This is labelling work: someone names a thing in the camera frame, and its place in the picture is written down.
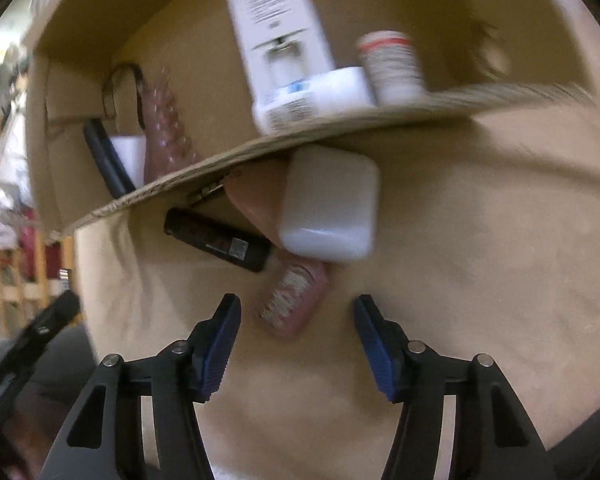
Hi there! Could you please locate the black bar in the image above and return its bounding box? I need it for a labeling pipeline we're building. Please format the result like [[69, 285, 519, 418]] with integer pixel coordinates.
[[82, 117, 137, 200]]

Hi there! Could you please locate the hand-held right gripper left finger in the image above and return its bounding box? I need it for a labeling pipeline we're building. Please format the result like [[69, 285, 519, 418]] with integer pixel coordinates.
[[40, 293, 242, 480]]

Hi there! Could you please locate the white remote control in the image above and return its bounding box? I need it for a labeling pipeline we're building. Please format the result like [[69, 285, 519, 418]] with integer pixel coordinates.
[[224, 0, 337, 112]]

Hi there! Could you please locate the white paper card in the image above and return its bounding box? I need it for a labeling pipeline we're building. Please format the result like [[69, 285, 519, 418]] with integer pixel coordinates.
[[109, 133, 147, 189]]

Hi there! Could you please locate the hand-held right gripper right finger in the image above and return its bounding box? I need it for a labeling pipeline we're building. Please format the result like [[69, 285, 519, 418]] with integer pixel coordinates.
[[353, 294, 556, 480]]

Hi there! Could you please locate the small metal clip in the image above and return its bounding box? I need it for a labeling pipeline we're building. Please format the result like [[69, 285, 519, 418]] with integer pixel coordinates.
[[187, 183, 228, 206]]

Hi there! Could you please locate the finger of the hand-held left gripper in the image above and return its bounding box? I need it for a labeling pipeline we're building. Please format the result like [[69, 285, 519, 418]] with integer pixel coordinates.
[[12, 289, 82, 357]]

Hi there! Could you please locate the grey cloth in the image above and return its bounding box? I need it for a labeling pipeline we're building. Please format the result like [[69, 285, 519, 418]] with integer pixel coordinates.
[[545, 400, 600, 480]]

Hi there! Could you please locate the pink glittery tube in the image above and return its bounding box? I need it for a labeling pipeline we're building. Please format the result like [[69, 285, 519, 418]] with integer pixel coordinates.
[[258, 254, 331, 339]]

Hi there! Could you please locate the wooden rack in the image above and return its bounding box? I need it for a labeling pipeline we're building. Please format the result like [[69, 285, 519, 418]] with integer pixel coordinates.
[[0, 232, 77, 338]]

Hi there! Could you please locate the white bottle with red label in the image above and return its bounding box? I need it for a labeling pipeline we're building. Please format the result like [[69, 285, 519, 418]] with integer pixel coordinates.
[[355, 30, 429, 107]]

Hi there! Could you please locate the white tube with blue label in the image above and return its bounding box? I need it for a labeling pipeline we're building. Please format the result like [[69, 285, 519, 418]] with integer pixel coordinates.
[[252, 67, 379, 137]]

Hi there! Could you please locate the black lighter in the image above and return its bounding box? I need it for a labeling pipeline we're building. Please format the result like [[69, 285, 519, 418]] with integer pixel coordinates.
[[163, 207, 274, 274]]

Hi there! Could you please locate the white rounded plastic case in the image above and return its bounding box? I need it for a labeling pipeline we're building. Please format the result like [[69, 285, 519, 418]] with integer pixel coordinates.
[[278, 145, 381, 263]]

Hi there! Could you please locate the cardboard box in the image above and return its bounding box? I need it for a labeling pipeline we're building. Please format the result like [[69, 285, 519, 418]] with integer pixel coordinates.
[[24, 0, 597, 237]]

